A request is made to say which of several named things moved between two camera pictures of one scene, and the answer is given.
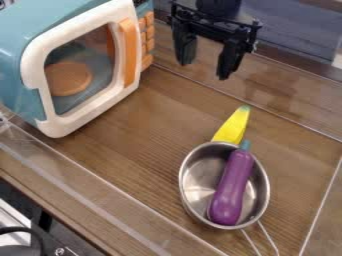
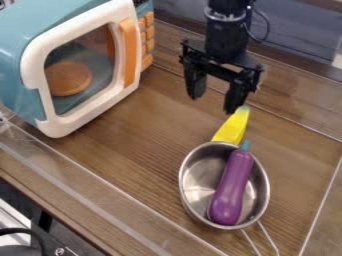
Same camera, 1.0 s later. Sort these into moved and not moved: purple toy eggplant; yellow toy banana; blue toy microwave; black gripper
Moved: black gripper
Not moved: blue toy microwave; yellow toy banana; purple toy eggplant
